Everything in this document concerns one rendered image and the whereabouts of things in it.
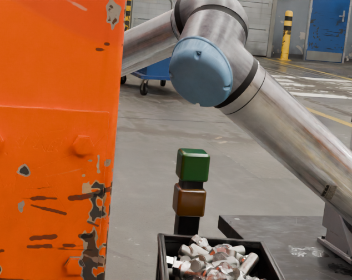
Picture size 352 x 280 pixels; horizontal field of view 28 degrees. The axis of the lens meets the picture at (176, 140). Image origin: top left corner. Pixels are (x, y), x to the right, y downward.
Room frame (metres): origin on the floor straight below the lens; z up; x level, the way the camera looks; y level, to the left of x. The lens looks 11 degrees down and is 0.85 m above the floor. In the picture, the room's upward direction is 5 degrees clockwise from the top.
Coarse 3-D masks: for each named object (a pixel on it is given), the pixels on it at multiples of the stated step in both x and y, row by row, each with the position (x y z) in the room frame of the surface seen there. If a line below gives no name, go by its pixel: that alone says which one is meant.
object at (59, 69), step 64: (0, 0) 0.69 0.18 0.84; (64, 0) 0.70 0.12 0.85; (0, 64) 0.69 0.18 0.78; (64, 64) 0.70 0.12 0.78; (0, 128) 0.68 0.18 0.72; (64, 128) 0.69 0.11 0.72; (0, 192) 0.68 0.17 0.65; (64, 192) 0.70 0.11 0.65; (0, 256) 0.68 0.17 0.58; (64, 256) 0.70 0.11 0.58
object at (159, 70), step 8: (152, 64) 6.68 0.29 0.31; (160, 64) 6.70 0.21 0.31; (168, 64) 6.73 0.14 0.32; (136, 72) 6.85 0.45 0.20; (144, 72) 6.72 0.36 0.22; (152, 72) 6.68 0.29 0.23; (160, 72) 6.71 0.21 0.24; (168, 72) 6.74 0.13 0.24; (120, 80) 7.43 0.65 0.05; (144, 80) 6.66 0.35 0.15; (160, 80) 7.66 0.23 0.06; (168, 80) 6.68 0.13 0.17; (144, 88) 6.66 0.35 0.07
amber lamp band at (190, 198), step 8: (176, 184) 0.95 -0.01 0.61; (176, 192) 0.94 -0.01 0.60; (184, 192) 0.92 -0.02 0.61; (192, 192) 0.92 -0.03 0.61; (200, 192) 0.93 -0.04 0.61; (176, 200) 0.93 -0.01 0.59; (184, 200) 0.92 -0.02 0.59; (192, 200) 0.92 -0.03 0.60; (200, 200) 0.93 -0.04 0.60; (176, 208) 0.93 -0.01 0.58; (184, 208) 0.92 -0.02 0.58; (192, 208) 0.92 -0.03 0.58; (200, 208) 0.93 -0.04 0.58; (184, 216) 0.92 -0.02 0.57; (192, 216) 0.93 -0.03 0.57; (200, 216) 0.93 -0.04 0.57
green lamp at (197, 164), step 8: (184, 152) 0.93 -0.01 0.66; (192, 152) 0.93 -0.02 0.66; (200, 152) 0.94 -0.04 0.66; (184, 160) 0.92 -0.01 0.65; (192, 160) 0.92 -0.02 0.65; (200, 160) 0.92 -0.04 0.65; (208, 160) 0.93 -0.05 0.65; (176, 168) 0.95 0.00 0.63; (184, 168) 0.92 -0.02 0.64; (192, 168) 0.92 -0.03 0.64; (200, 168) 0.92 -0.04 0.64; (208, 168) 0.93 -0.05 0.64; (184, 176) 0.92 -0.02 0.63; (192, 176) 0.92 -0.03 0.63; (200, 176) 0.93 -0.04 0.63
